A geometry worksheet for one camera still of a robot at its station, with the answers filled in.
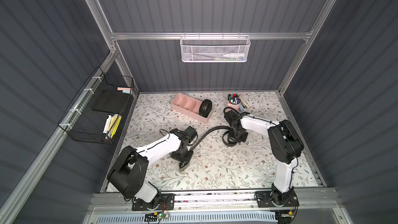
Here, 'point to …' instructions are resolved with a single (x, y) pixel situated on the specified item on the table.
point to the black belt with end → (226, 138)
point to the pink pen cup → (233, 101)
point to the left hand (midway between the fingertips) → (184, 161)
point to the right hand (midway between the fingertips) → (235, 140)
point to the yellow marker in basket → (116, 125)
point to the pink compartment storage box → (190, 107)
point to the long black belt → (205, 108)
